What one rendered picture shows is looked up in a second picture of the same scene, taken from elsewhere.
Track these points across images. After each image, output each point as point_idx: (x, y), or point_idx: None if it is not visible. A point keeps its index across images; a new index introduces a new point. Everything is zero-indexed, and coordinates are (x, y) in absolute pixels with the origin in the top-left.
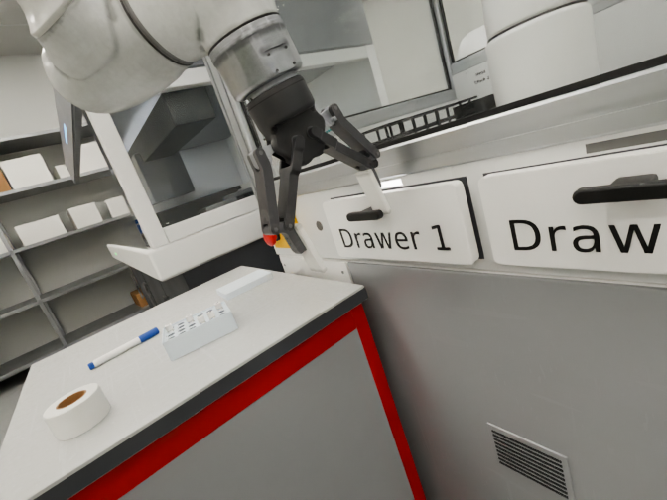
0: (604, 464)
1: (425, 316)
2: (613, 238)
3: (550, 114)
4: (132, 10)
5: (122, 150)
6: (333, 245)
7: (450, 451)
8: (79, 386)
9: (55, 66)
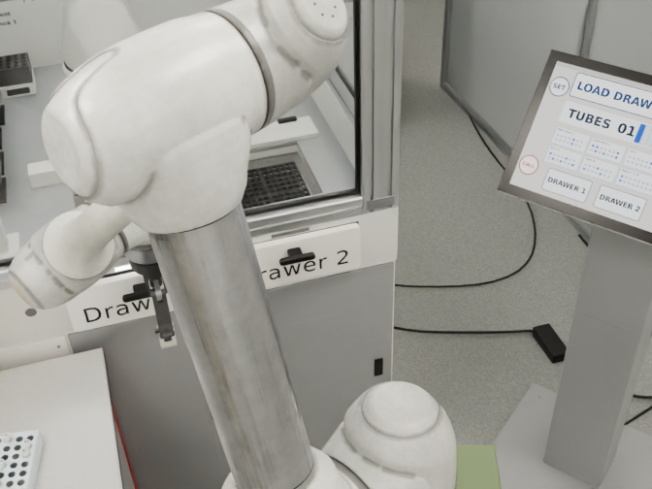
0: None
1: (159, 347)
2: (284, 271)
3: (258, 224)
4: (127, 242)
5: None
6: (49, 325)
7: (165, 444)
8: None
9: (65, 290)
